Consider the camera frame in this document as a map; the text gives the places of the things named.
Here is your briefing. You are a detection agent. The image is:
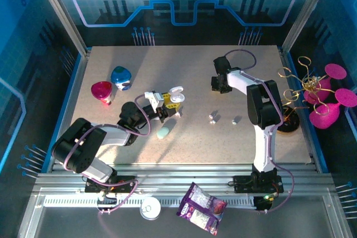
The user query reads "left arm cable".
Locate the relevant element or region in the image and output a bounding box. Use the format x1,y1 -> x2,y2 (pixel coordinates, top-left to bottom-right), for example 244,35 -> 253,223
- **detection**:
63,94 -> 153,216

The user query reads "pink lid yogurt cup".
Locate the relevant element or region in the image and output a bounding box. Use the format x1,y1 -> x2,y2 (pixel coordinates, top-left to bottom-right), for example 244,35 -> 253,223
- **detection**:
90,81 -> 114,106

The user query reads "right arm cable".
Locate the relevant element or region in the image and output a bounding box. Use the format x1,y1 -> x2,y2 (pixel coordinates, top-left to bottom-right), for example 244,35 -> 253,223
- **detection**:
224,49 -> 295,213

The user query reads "white slotted cable duct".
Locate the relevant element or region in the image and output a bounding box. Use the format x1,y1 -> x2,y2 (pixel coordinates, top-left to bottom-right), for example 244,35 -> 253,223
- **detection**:
43,196 -> 256,208

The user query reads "mint green earbud charging case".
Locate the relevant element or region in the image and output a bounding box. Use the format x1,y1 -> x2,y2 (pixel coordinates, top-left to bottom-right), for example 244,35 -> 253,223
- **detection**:
156,126 -> 170,140

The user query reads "long aluminium mounting rail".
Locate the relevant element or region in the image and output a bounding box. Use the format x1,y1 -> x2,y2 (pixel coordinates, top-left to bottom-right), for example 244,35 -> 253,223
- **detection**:
33,163 -> 334,194

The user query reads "small black connector box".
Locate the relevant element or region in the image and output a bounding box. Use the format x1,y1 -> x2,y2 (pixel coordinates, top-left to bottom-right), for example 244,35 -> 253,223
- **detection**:
96,197 -> 118,215
253,193 -> 276,212

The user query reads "magenta plastic goblet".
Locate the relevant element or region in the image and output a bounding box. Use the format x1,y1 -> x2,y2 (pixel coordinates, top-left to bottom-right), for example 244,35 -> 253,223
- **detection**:
303,63 -> 348,105
308,88 -> 357,130

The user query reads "purple snack bag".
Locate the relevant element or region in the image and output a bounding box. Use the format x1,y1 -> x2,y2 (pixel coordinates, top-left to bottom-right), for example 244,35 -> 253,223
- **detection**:
176,182 -> 228,236

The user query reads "white earbud charging case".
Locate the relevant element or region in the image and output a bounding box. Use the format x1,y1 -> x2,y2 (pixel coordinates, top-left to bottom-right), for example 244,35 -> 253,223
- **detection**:
168,85 -> 186,104

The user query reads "blue lid yogurt cup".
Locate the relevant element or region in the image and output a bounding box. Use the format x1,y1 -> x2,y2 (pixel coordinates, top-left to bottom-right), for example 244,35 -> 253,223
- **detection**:
110,66 -> 132,91

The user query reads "aluminium frame post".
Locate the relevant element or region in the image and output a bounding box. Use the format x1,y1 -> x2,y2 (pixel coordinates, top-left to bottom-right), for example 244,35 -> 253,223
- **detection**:
30,0 -> 91,56
281,0 -> 337,55

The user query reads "white round can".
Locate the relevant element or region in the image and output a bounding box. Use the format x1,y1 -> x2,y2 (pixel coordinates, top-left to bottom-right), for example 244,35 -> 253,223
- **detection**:
139,196 -> 162,221

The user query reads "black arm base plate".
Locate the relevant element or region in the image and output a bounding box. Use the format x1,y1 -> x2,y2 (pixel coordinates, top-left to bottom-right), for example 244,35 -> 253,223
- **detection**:
233,175 -> 284,194
85,176 -> 139,193

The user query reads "gold wire display stand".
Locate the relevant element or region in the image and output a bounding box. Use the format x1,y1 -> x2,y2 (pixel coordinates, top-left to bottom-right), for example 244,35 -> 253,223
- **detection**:
276,56 -> 335,136

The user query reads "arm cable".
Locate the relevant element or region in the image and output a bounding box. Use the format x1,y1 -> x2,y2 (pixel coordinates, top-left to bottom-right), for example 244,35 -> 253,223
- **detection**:
63,94 -> 153,216
224,49 -> 295,213

